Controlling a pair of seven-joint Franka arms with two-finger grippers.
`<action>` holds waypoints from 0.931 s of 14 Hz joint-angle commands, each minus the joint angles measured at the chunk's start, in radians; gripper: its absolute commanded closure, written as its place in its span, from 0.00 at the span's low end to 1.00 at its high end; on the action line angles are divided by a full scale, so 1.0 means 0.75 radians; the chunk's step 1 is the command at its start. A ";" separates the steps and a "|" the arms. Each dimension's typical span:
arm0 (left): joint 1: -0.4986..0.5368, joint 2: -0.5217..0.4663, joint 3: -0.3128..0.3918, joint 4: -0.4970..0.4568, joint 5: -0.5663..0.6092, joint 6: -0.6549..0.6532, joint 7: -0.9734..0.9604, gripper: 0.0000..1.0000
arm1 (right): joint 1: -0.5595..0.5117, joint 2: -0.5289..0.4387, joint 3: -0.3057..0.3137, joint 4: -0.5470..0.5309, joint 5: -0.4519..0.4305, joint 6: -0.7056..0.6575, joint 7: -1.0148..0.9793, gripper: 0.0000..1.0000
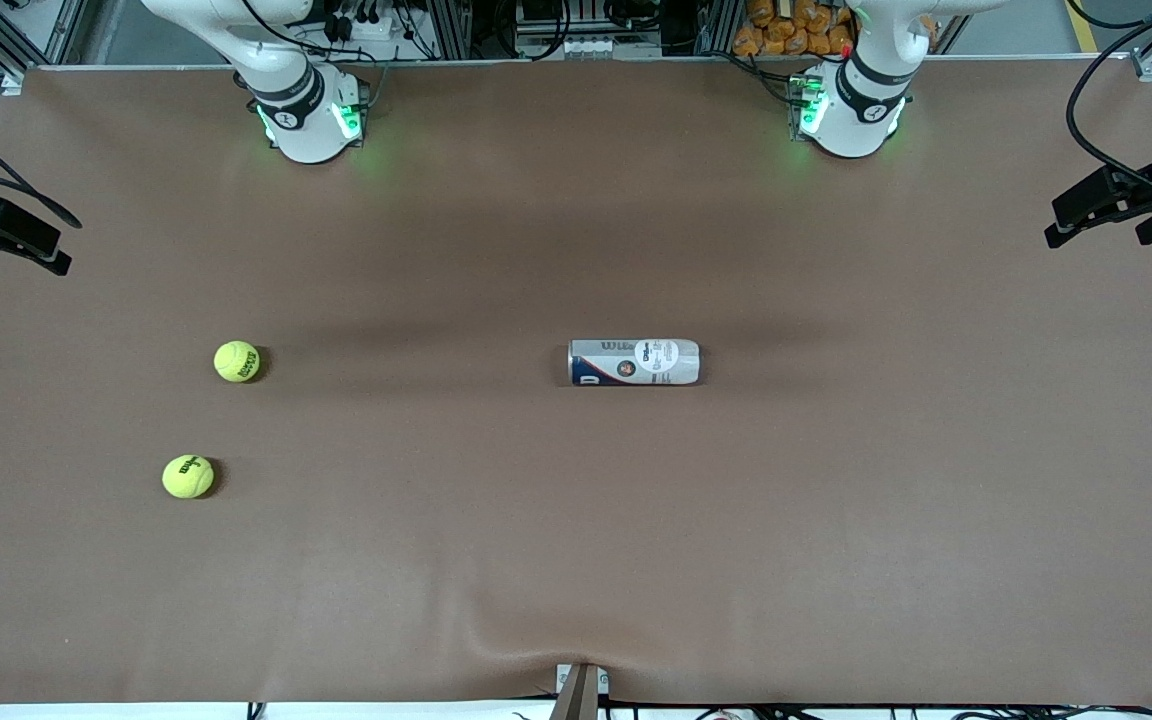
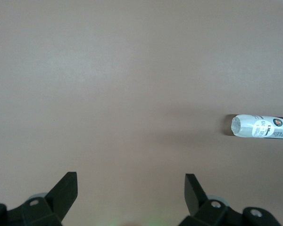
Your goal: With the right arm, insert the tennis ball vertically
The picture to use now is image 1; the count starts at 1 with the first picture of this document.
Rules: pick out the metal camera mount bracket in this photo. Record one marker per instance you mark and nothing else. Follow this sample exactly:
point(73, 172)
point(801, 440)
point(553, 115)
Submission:
point(581, 690)

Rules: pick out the white terminal block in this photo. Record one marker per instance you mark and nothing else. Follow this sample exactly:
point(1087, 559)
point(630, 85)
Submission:
point(588, 47)

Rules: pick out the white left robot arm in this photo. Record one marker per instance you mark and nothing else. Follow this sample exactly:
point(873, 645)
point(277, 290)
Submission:
point(851, 125)

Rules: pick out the yellow Roland Garros tennis ball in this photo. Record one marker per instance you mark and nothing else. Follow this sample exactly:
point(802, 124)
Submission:
point(237, 361)

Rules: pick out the yellow Wilson tennis ball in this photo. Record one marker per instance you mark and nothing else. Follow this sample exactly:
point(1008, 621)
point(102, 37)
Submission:
point(188, 476)

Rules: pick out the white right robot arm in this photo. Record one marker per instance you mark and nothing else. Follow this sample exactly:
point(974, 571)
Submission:
point(306, 130)

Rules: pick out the white power strip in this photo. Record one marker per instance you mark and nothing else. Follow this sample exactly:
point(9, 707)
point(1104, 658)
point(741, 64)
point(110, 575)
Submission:
point(366, 22)

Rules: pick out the clear Wilson tennis ball can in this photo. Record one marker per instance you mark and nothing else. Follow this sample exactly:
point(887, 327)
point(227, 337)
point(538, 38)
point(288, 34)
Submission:
point(636, 362)

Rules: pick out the orange packaged bread pile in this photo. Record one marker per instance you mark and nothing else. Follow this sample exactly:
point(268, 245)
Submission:
point(796, 30)

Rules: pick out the brown table mat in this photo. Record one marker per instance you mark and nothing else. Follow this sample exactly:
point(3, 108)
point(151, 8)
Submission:
point(636, 550)

